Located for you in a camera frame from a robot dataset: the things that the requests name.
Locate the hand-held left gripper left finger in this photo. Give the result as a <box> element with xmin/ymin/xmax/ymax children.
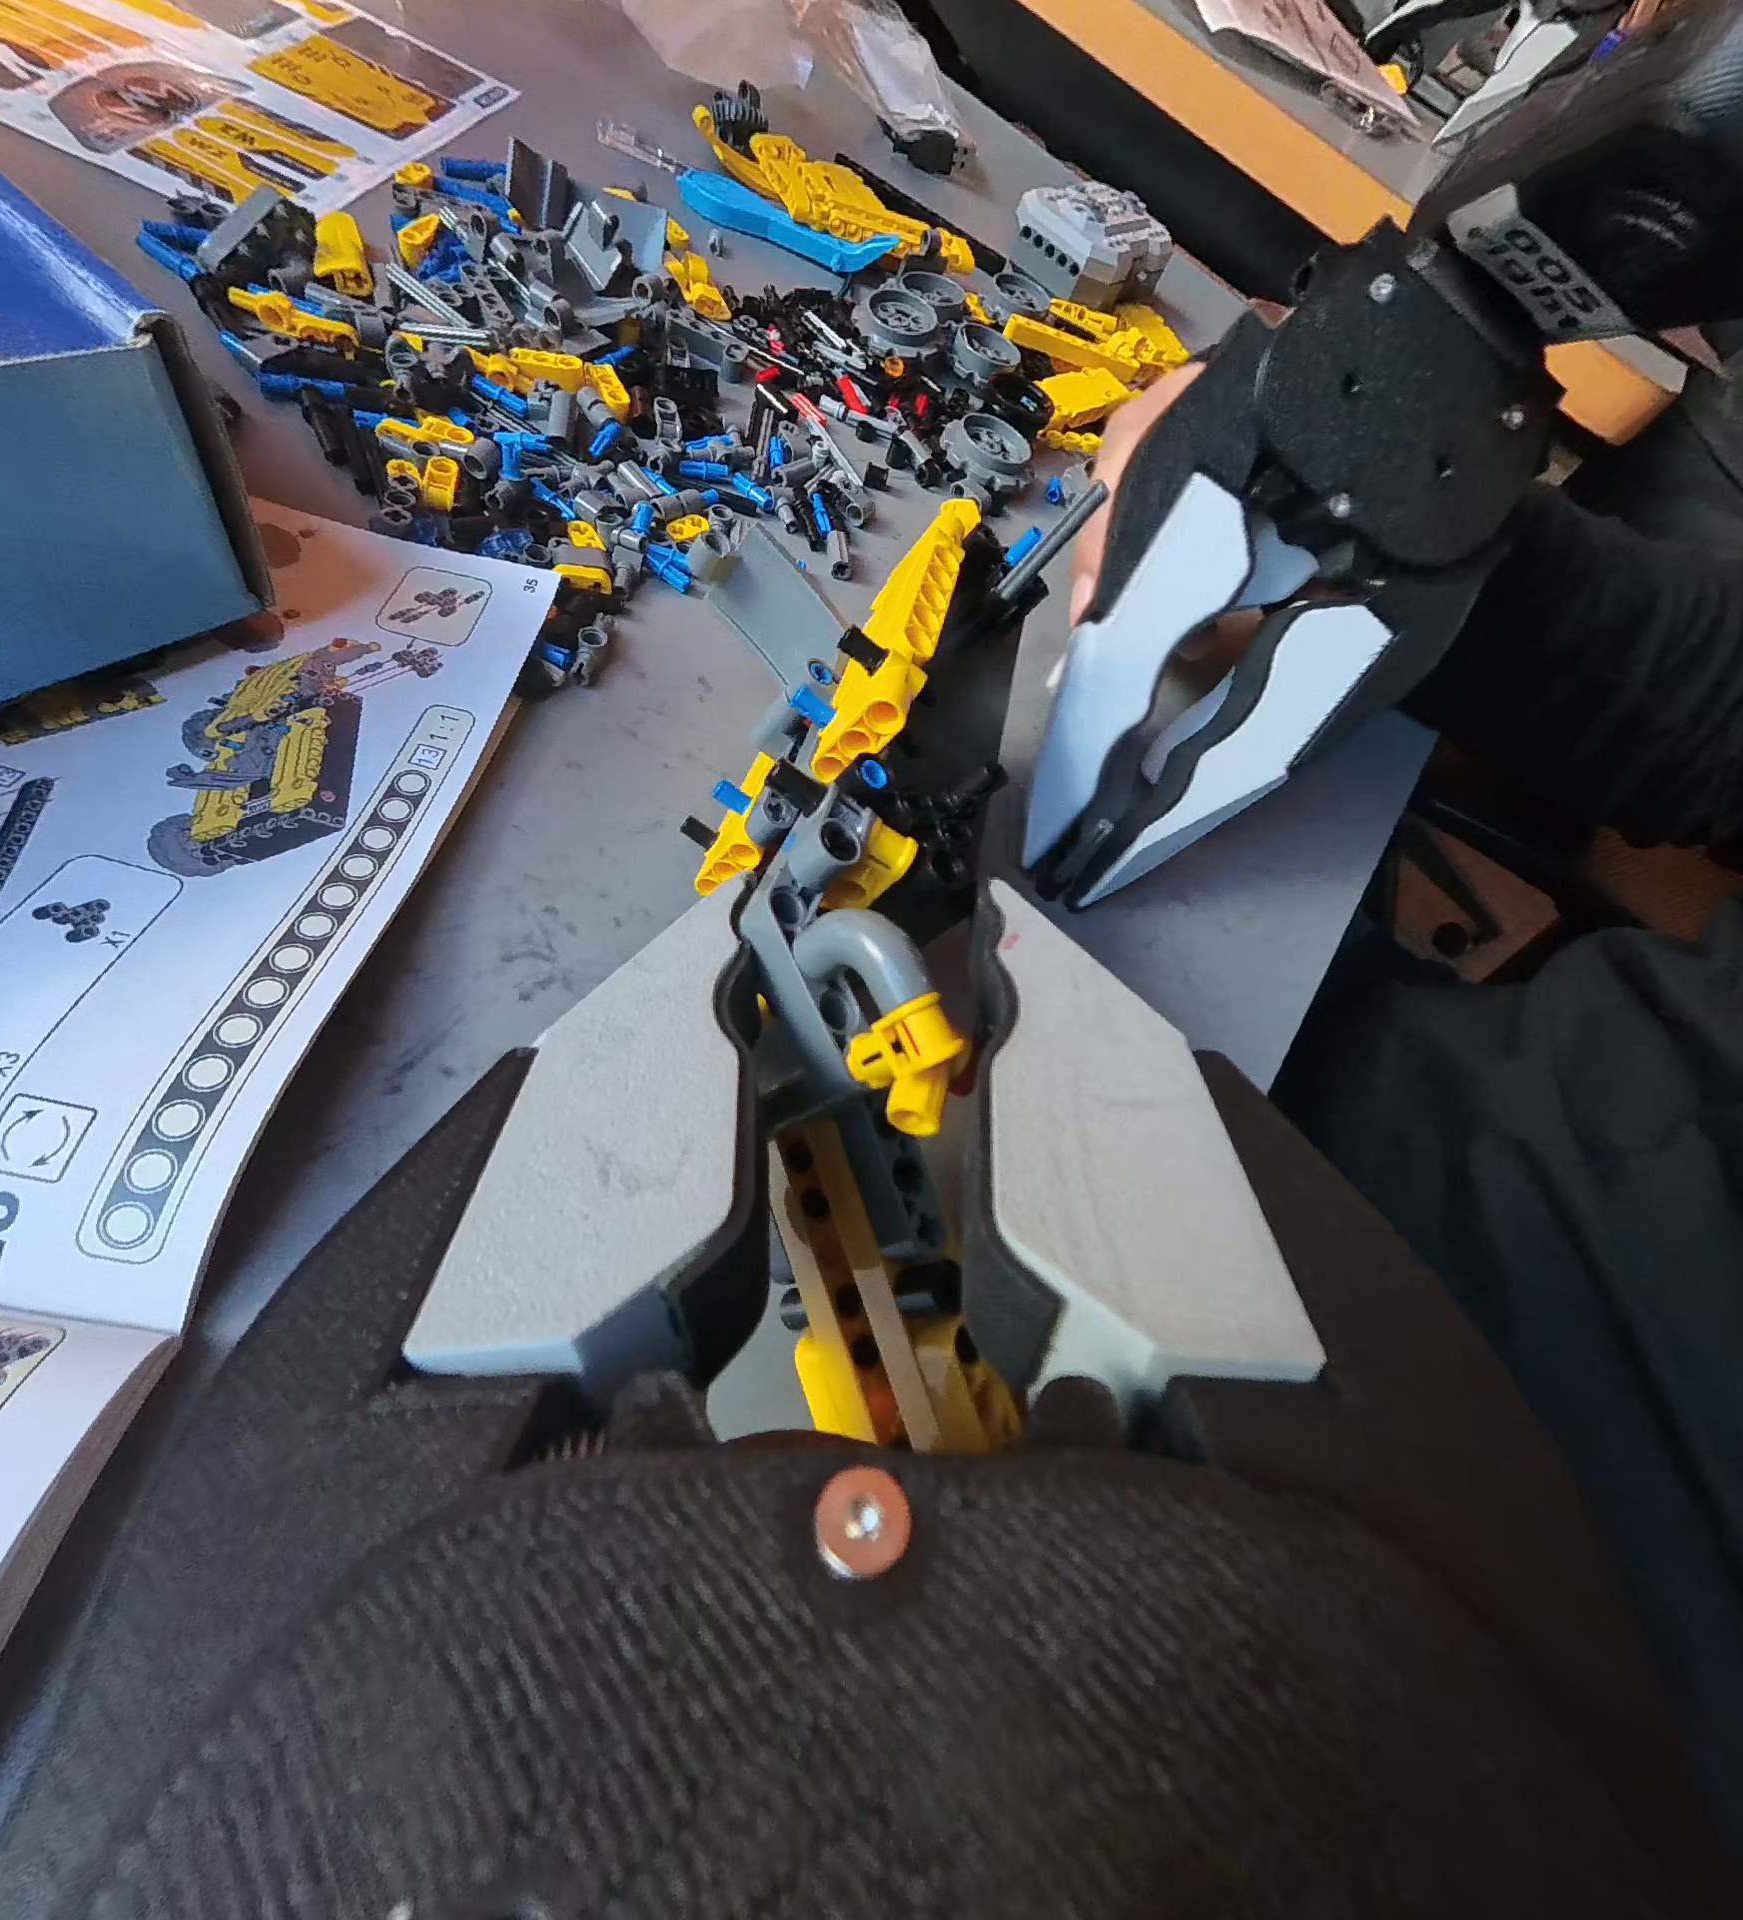
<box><xmin>401</xmin><ymin>897</ymin><xmax>789</xmax><ymax>1390</ymax></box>

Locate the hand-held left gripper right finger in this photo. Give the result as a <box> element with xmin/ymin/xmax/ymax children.
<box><xmin>958</xmin><ymin>877</ymin><xmax>1330</xmax><ymax>1394</ymax></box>

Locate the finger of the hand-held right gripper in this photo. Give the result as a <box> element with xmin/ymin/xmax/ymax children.
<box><xmin>1021</xmin><ymin>473</ymin><xmax>1270</xmax><ymax>897</ymax></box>
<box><xmin>1071</xmin><ymin>604</ymin><xmax>1394</xmax><ymax>912</ymax></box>

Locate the yellow toy vehicle model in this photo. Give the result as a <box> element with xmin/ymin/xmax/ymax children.
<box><xmin>691</xmin><ymin>480</ymin><xmax>1112</xmax><ymax>1456</ymax></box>

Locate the person's right forearm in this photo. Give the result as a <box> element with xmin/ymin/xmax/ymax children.
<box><xmin>1412</xmin><ymin>298</ymin><xmax>1743</xmax><ymax>888</ymax></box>

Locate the grey desk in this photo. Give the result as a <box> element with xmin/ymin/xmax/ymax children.
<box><xmin>0</xmin><ymin>0</ymin><xmax>1436</xmax><ymax>1442</ymax></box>

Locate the person's right hand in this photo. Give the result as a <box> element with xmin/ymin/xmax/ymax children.
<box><xmin>1068</xmin><ymin>358</ymin><xmax>1216</xmax><ymax>625</ymax></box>

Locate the grey toy wheel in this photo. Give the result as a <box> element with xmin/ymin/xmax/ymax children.
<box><xmin>947</xmin><ymin>407</ymin><xmax>1041</xmax><ymax>487</ymax></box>

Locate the grey toy motor block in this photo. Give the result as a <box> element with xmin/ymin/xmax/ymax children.
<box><xmin>1013</xmin><ymin>180</ymin><xmax>1178</xmax><ymax>301</ymax></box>

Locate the grey curved panel brick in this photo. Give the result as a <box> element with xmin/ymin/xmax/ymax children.
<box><xmin>703</xmin><ymin>516</ymin><xmax>849</xmax><ymax>695</ymax></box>

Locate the person's dark clothing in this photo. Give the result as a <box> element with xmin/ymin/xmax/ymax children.
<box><xmin>1268</xmin><ymin>298</ymin><xmax>1743</xmax><ymax>1920</ymax></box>

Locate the building instruction booklet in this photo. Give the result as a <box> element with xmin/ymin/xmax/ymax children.
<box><xmin>0</xmin><ymin>501</ymin><xmax>565</xmax><ymax>1772</ymax></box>

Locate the light blue curved panel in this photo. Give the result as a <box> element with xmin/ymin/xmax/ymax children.
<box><xmin>678</xmin><ymin>165</ymin><xmax>941</xmax><ymax>278</ymax></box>

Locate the pile of small building bricks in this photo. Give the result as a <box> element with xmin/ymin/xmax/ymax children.
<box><xmin>137</xmin><ymin>90</ymin><xmax>1190</xmax><ymax>699</ymax></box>

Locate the clear plastic wrapper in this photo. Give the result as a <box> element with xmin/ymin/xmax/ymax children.
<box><xmin>617</xmin><ymin>0</ymin><xmax>965</xmax><ymax>153</ymax></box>

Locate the blue cardboard box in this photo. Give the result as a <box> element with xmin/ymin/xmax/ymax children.
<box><xmin>0</xmin><ymin>105</ymin><xmax>279</xmax><ymax>737</ymax></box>

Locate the yellow sticker sheet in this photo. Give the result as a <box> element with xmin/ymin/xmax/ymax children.
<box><xmin>0</xmin><ymin>0</ymin><xmax>521</xmax><ymax>213</ymax></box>

